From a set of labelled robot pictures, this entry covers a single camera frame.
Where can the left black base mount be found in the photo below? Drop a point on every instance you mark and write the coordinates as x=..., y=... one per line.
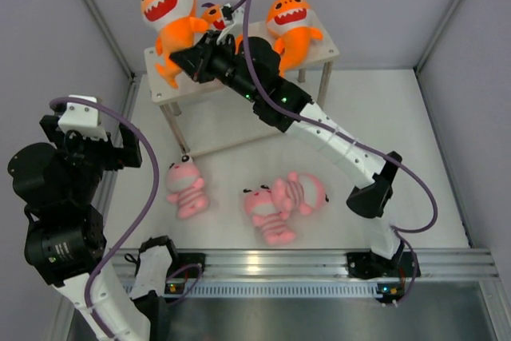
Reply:
x=182, y=268

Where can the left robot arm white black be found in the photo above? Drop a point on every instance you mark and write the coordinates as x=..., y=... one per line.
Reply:
x=65, y=243

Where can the pink striped plush centre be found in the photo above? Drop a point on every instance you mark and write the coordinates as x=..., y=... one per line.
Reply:
x=266, y=217

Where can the pink striped plush right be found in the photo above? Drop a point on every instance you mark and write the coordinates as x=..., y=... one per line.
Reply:
x=299, y=192

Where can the pink striped plush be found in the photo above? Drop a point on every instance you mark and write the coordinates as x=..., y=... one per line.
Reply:
x=299, y=192
x=185, y=186
x=266, y=217

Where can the white two-tier wooden shelf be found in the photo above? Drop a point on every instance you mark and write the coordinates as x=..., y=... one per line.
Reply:
x=206, y=118

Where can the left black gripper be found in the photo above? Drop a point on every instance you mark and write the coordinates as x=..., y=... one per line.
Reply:
x=117, y=157

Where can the pink striped plush left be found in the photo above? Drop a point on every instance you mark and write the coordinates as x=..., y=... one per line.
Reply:
x=185, y=186

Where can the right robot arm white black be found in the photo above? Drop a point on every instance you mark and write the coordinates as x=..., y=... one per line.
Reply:
x=251, y=69

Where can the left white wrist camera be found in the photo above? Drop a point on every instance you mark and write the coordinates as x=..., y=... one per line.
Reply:
x=83, y=119

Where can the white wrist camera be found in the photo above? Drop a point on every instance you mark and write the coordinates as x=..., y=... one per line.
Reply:
x=83, y=119
x=233, y=19

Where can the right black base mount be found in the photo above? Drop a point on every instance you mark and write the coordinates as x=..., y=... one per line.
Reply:
x=368, y=266

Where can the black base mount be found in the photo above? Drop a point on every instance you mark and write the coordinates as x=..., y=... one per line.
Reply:
x=182, y=268
x=368, y=266

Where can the orange shark plush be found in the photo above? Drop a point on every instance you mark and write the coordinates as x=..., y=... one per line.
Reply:
x=212, y=15
x=289, y=23
x=176, y=24

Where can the aluminium front rail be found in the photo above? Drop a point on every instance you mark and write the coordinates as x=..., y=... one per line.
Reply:
x=320, y=273

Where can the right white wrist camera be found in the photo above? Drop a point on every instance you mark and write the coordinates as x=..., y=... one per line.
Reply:
x=233, y=19

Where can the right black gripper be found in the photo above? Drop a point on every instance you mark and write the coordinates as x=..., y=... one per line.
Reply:
x=196, y=61

